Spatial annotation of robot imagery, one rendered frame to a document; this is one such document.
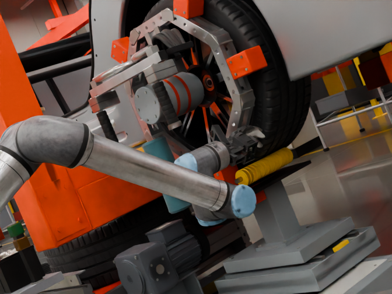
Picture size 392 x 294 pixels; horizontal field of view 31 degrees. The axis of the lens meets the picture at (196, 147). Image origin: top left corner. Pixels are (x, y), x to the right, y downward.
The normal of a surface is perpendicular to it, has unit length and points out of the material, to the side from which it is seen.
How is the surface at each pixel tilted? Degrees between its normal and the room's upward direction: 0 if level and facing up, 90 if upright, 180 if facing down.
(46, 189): 90
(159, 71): 90
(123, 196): 90
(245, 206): 97
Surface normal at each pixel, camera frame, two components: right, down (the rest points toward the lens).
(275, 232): -0.70, 0.32
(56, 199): 0.60, -0.22
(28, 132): -0.47, -0.29
